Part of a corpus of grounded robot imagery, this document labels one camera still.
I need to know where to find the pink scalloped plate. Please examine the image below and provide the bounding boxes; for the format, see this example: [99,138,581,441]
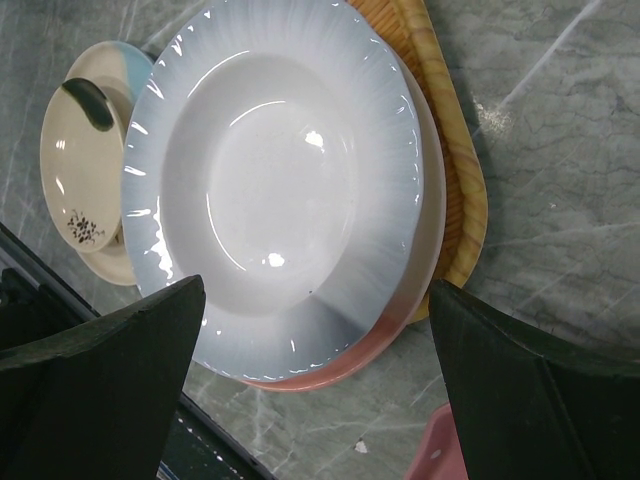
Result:
[404,403,468,480]

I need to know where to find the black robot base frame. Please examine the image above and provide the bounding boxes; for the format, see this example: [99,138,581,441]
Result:
[1,226,272,479]

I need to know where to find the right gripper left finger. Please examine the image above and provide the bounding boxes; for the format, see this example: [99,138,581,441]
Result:
[1,275,206,479]

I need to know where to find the wooden bamboo tray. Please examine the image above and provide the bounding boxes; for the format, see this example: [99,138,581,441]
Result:
[344,0,489,321]

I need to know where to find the small beige black-stroke plate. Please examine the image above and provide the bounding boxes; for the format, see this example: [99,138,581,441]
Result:
[40,77,125,253]

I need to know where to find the beige blue large plate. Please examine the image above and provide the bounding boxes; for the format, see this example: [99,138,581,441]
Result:
[65,41,154,286]

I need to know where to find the beige pink branch plate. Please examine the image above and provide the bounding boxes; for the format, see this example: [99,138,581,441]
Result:
[244,65,446,392]

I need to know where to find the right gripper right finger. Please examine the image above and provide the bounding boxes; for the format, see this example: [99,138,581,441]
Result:
[429,279,639,479]

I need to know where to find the white grey rimmed plate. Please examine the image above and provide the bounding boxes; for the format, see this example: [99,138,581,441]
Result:
[122,1,424,382]

